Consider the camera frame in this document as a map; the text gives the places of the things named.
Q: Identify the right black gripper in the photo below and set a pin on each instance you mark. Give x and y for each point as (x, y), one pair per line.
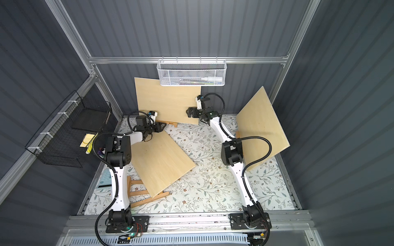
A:
(193, 111)

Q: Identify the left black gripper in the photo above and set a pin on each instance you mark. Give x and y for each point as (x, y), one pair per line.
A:
(152, 127)

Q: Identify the wooden easel frame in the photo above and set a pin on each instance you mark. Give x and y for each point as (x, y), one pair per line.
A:
(172, 123)

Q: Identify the plywood board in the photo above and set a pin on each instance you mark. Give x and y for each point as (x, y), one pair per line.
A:
(170, 102)
(258, 118)
(160, 162)

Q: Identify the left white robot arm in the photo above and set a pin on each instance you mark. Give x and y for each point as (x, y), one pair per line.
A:
(118, 155)

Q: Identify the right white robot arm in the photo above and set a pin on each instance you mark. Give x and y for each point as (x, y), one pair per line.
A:
(232, 156)

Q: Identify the white marker in basket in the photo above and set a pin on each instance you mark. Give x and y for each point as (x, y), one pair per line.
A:
(212, 80)

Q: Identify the pink pen cup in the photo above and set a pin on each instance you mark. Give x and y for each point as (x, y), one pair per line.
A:
(101, 152)

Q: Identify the yellow sticky note pad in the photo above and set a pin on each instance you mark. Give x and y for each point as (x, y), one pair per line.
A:
(87, 139)

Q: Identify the teal calculator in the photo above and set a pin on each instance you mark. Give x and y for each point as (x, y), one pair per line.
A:
(105, 179)

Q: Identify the white wire mesh basket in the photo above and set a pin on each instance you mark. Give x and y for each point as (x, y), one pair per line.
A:
(189, 72)

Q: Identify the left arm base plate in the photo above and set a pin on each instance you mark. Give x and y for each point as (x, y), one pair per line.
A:
(139, 224)

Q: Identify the black wire mesh basket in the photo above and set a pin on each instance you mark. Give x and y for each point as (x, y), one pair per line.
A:
(58, 141)

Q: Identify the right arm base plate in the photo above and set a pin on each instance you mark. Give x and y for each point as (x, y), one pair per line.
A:
(238, 221)

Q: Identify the aluminium rail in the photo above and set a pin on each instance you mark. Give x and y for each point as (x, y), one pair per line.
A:
(207, 222)

